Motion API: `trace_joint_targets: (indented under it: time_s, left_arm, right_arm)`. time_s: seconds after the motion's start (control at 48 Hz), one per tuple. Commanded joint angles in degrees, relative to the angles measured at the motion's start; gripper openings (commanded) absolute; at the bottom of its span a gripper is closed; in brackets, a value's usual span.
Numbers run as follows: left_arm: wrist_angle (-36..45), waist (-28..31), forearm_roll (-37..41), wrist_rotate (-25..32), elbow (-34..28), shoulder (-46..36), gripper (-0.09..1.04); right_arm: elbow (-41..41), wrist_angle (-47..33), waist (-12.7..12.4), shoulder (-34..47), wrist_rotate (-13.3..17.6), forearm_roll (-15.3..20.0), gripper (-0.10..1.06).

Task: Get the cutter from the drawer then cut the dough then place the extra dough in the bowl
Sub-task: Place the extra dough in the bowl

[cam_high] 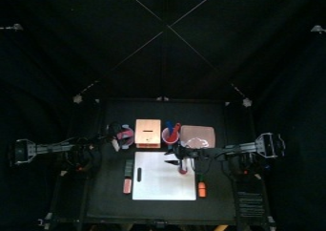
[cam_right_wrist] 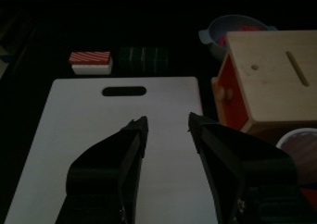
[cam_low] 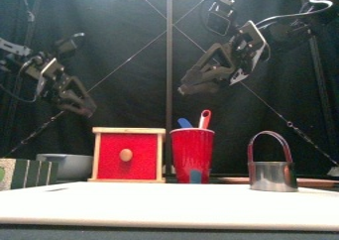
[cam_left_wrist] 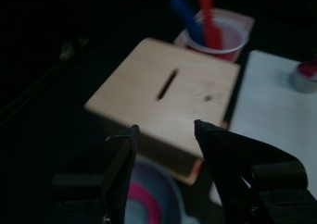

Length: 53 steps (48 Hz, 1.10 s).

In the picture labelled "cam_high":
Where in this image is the small wooden drawer box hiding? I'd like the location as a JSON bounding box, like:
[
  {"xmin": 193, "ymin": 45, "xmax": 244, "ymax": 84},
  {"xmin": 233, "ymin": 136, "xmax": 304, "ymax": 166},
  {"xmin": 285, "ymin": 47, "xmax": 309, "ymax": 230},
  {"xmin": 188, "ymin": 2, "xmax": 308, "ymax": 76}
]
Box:
[{"xmin": 133, "ymin": 118, "xmax": 162, "ymax": 149}]

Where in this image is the red utensil handle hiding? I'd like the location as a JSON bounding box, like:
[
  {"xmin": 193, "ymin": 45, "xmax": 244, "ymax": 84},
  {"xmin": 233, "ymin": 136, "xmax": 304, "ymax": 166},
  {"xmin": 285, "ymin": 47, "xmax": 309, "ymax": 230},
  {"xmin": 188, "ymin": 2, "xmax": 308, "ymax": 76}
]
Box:
[{"xmin": 169, "ymin": 122, "xmax": 181, "ymax": 139}]

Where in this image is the silver frame clamp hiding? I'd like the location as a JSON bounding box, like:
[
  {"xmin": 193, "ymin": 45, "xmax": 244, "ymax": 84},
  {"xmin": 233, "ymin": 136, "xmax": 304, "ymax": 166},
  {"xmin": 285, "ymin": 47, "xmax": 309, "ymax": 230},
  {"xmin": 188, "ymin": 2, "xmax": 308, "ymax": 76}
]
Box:
[
  {"xmin": 0, "ymin": 23, "xmax": 23, "ymax": 32},
  {"xmin": 309, "ymin": 24, "xmax": 326, "ymax": 34}
]

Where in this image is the blue utensil handle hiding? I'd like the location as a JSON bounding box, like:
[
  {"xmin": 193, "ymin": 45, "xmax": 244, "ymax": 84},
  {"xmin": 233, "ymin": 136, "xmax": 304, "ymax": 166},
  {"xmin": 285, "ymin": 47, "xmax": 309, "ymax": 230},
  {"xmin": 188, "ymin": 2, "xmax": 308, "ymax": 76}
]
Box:
[{"xmin": 164, "ymin": 120, "xmax": 174, "ymax": 135}]

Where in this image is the lilac bowl with pink inside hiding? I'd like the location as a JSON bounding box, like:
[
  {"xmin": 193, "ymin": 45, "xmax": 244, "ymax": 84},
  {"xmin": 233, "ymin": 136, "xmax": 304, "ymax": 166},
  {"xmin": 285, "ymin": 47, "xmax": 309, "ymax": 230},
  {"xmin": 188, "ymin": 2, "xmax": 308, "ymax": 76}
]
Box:
[{"xmin": 116, "ymin": 123, "xmax": 136, "ymax": 150}]

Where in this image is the dark green rectangular block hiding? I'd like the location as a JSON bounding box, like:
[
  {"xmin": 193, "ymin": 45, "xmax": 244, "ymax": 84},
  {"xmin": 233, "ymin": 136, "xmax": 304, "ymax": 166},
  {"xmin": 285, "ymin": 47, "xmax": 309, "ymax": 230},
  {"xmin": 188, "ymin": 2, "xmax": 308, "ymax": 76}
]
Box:
[{"xmin": 122, "ymin": 158, "xmax": 134, "ymax": 179}]

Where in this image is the pink square mat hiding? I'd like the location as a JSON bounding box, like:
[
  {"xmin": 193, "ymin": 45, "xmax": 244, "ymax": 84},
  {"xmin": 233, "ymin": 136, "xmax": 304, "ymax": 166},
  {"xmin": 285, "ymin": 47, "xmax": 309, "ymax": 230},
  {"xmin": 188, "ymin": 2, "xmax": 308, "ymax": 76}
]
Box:
[{"xmin": 178, "ymin": 124, "xmax": 216, "ymax": 150}]

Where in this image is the white printed label sticker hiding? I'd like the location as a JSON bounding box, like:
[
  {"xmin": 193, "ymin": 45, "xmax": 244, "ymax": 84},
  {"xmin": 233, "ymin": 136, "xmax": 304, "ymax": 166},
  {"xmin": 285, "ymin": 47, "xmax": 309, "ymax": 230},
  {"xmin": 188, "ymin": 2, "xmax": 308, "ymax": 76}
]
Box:
[{"xmin": 236, "ymin": 190, "xmax": 264, "ymax": 220}]

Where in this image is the white cutting board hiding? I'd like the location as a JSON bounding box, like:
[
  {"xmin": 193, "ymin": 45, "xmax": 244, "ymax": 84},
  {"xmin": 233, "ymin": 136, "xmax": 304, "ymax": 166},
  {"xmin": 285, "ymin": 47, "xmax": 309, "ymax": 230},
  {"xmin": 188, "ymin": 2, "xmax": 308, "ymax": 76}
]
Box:
[{"xmin": 130, "ymin": 151, "xmax": 198, "ymax": 201}]

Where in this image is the thin diagonal brace wire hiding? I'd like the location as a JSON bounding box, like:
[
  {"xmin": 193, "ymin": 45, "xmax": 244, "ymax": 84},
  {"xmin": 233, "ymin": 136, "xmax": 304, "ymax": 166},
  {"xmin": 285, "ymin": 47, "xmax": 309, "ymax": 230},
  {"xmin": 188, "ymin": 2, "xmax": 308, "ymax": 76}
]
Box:
[
  {"xmin": 117, "ymin": 0, "xmax": 248, "ymax": 99},
  {"xmin": 77, "ymin": 0, "xmax": 227, "ymax": 97}
]

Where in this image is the red utensil cup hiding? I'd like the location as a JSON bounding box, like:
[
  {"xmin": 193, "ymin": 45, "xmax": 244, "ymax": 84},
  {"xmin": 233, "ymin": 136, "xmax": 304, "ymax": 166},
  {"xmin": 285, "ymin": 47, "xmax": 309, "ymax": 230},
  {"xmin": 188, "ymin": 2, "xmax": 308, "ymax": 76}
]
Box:
[{"xmin": 160, "ymin": 127, "xmax": 180, "ymax": 146}]

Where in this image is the orange rectangular block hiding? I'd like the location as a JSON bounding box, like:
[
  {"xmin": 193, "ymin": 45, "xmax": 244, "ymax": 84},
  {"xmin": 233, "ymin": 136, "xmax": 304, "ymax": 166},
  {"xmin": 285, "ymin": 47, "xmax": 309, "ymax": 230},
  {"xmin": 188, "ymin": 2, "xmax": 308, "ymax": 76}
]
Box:
[{"xmin": 197, "ymin": 181, "xmax": 207, "ymax": 199}]

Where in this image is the pink rectangular block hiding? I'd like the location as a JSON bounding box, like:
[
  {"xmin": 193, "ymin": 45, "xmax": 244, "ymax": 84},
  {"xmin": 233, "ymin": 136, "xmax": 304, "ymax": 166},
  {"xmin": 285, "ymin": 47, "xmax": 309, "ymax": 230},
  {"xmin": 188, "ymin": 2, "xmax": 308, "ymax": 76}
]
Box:
[{"xmin": 121, "ymin": 178, "xmax": 132, "ymax": 195}]

